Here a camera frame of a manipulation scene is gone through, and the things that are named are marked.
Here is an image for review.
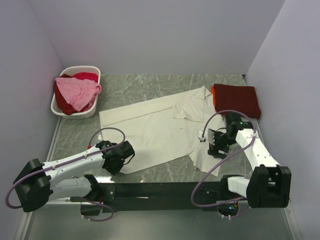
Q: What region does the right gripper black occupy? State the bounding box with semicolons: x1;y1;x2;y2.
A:
207;129;237;160

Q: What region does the cream white t-shirt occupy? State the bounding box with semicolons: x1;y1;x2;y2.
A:
99;86;225;174

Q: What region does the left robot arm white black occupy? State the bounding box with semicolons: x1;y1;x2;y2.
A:
13;140;135;213

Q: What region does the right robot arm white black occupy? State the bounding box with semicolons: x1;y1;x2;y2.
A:
201;111;292;208

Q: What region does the folded maroon t-shirt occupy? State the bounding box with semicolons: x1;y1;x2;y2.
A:
213;83;261;119

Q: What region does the black base beam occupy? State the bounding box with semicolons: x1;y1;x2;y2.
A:
85;181;240;212

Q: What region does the folded orange t-shirt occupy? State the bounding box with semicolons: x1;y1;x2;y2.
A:
210;85;216;109

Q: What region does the red t-shirt in basket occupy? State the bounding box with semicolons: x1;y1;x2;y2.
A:
53;72;99;115

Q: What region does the pink t-shirt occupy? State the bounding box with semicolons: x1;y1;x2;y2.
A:
55;77;102;112

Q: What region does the white plastic laundry basket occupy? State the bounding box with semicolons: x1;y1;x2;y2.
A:
50;65;102;119

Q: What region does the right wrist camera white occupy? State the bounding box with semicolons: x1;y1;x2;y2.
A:
197;129;206;143

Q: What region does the aluminium frame rail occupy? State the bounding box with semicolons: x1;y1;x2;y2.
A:
17;114;303;240

